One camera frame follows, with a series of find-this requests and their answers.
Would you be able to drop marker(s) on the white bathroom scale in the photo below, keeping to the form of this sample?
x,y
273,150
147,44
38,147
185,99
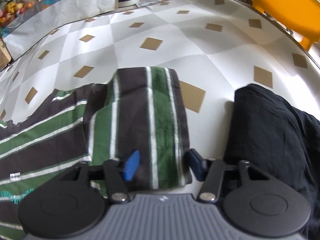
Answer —
x,y
147,3

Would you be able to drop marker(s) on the white checkered tablecloth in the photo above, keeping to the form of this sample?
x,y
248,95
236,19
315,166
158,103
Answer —
x,y
215,46

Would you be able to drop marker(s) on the green brown striped t-shirt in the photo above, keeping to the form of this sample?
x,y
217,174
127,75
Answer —
x,y
140,108

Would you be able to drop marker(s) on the orange plastic chair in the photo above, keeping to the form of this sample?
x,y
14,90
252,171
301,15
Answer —
x,y
301,16

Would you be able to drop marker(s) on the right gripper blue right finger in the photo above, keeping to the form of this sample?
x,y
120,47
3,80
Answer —
x,y
197,164

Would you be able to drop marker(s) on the black folded garment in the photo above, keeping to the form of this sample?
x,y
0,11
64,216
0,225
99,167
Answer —
x,y
279,139

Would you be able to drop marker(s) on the long covered side table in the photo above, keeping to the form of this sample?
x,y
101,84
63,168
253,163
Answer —
x,y
45,16

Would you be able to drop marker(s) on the brown cardboard box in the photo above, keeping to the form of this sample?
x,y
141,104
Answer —
x,y
5,57

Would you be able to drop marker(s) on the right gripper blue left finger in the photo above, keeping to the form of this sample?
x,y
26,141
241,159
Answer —
x,y
130,164

